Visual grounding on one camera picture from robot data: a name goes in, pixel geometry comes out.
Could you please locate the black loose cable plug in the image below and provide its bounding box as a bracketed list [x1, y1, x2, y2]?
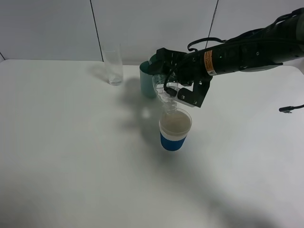
[279, 105, 304, 114]

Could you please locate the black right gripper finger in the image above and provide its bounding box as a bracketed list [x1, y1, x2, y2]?
[147, 47, 176, 75]

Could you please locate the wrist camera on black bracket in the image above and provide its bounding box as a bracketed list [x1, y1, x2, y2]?
[164, 81, 210, 108]

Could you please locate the tall clear drinking glass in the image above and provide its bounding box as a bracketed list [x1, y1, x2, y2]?
[101, 42, 124, 86]

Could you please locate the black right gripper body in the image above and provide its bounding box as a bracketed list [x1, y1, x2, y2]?
[166, 49, 213, 86]

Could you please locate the teal plastic cup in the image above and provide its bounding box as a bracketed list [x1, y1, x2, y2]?
[140, 61, 156, 99]

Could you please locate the clear water bottle green label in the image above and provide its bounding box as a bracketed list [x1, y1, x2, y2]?
[152, 75, 178, 115]

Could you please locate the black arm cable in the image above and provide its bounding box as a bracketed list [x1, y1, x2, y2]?
[163, 37, 228, 95]

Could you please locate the white cup with blue sleeve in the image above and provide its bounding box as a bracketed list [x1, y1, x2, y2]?
[159, 108, 192, 151]

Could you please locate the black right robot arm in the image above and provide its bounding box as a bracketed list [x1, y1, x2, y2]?
[148, 8, 304, 86]

